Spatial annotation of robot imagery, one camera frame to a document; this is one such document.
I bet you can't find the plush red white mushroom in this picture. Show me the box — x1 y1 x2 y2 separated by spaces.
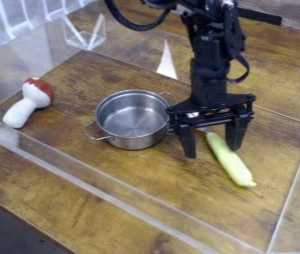
2 77 55 128

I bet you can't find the black bar in background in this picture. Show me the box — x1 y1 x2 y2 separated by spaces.
238 8 282 26

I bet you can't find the black cable loop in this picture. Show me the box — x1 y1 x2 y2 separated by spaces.
103 0 172 33

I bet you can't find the small stainless steel pot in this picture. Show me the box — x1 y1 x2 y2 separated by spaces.
84 89 178 151

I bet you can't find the clear acrylic enclosure wall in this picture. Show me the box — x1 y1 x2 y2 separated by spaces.
0 0 300 254

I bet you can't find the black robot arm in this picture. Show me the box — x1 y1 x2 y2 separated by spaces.
144 0 254 158

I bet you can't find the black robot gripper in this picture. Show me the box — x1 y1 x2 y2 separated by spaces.
167 59 255 159

